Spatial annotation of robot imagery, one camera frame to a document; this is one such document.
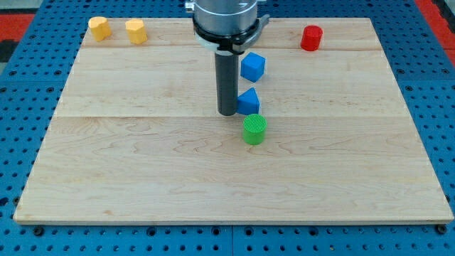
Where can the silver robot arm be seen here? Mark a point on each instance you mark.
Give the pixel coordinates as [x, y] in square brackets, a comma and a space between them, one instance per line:
[226, 27]

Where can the blue cube block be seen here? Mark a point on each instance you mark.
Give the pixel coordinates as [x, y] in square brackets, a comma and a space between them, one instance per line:
[252, 67]

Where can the green cylinder block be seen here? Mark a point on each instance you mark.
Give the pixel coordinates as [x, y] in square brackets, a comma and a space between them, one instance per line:
[254, 128]

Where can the blue triangular block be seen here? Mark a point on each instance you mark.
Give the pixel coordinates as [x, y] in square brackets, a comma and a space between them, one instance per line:
[248, 102]

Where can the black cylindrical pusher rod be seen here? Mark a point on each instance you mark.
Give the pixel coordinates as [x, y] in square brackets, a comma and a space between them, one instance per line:
[227, 71]

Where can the light wooden board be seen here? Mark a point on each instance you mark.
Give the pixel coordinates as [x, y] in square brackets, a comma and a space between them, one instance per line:
[136, 137]

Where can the red cylinder block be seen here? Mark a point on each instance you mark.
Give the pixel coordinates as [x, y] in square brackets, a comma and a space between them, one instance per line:
[311, 38]

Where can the yellow pentagon block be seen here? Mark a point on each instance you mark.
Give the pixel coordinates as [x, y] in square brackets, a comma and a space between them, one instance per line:
[136, 31]

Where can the yellow heart block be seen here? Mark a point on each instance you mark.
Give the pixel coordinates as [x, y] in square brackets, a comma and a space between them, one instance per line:
[99, 27]

